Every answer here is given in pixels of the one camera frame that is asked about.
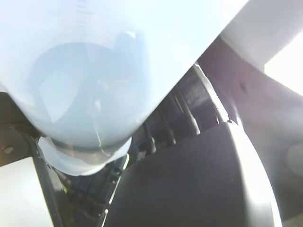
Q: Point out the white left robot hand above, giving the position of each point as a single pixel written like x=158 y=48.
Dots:
x=189 y=177

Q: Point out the large clear plastic syringe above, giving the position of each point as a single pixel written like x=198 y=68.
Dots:
x=94 y=71

